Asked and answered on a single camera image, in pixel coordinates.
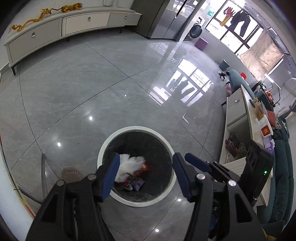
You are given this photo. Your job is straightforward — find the white trash bin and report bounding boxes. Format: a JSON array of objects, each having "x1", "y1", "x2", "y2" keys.
[{"x1": 97, "y1": 126, "x2": 176, "y2": 207}]

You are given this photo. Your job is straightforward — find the white tissue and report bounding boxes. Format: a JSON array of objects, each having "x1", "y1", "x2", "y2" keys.
[{"x1": 114, "y1": 154, "x2": 145, "y2": 183}]

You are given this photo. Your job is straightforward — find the golden dragon ornament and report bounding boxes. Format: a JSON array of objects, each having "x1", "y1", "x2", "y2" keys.
[{"x1": 9, "y1": 7, "x2": 61, "y2": 33}]

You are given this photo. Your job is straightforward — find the golden tiger ornament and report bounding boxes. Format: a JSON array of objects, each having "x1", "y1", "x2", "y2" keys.
[{"x1": 61, "y1": 3, "x2": 83, "y2": 13}]

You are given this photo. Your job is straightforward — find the grey refrigerator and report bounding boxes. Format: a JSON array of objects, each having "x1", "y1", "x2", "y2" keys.
[{"x1": 131, "y1": 0, "x2": 204, "y2": 42}]

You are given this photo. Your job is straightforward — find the washing machine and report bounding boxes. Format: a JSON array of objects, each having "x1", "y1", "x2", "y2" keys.
[{"x1": 189, "y1": 21, "x2": 203, "y2": 39}]

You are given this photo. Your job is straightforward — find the white tv cabinet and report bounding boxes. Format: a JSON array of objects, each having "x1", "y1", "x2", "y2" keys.
[{"x1": 4, "y1": 6, "x2": 142, "y2": 75}]

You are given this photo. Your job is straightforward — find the landscape print coffee table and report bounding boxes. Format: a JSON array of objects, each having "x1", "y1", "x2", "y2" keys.
[{"x1": 1, "y1": 71, "x2": 35, "y2": 240}]

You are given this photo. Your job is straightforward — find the hanging black trousers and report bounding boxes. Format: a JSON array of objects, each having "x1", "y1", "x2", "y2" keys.
[{"x1": 229, "y1": 10, "x2": 250, "y2": 37}]

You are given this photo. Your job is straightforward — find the purple stool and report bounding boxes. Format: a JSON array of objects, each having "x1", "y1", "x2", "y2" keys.
[{"x1": 195, "y1": 37, "x2": 208, "y2": 51}]

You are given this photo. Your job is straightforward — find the red snack bag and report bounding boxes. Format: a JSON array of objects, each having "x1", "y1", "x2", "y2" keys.
[{"x1": 133, "y1": 163, "x2": 152, "y2": 177}]

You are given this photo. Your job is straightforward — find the white side cabinet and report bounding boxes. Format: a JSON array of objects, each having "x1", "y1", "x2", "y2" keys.
[{"x1": 219, "y1": 85, "x2": 273, "y2": 206}]

